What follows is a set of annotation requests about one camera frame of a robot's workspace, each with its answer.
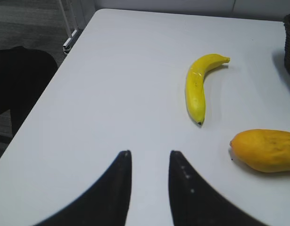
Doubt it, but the yellow banana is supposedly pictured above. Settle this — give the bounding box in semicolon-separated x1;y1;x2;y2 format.
185;54;230;126

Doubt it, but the orange-yellow mango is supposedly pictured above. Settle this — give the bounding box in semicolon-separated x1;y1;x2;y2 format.
230;129;290;173

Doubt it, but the black chair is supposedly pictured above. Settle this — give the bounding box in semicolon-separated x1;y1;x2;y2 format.
0;46;58;136

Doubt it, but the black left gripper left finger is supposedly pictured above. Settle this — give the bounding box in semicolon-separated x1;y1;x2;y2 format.
37;150;132;226

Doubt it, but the white table leg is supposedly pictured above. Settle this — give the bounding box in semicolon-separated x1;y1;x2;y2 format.
58;0;78;55

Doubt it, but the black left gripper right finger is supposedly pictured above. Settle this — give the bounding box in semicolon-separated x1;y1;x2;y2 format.
168;150;262;226

